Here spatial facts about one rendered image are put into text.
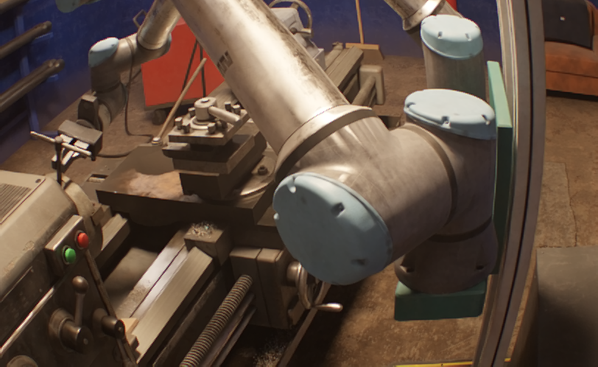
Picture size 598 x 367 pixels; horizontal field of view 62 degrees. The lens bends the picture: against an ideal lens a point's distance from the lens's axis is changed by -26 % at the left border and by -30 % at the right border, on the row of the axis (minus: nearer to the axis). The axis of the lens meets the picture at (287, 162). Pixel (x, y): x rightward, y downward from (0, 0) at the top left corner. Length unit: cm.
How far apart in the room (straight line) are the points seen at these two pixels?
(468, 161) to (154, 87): 413
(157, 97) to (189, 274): 328
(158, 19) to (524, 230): 93
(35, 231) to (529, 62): 90
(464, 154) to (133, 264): 133
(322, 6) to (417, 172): 518
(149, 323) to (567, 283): 109
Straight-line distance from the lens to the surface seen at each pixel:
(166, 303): 159
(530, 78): 96
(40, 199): 113
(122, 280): 191
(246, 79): 84
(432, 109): 85
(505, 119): 100
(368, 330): 266
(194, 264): 171
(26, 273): 104
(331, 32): 597
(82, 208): 143
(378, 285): 292
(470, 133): 83
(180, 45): 471
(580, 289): 153
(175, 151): 174
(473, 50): 130
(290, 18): 275
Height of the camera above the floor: 179
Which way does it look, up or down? 26 degrees down
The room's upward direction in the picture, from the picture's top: 7 degrees counter-clockwise
